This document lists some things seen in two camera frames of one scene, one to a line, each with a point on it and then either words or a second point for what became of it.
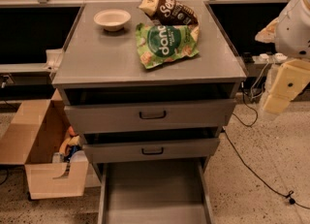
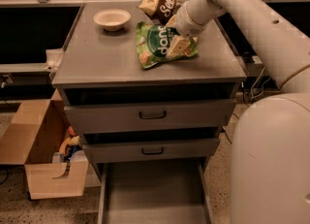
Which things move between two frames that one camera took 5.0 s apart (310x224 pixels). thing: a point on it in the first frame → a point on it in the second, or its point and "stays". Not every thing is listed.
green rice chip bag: (158, 43) stays
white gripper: (293, 29) → (186, 24)
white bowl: (112, 19) stays
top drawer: (149, 114) stays
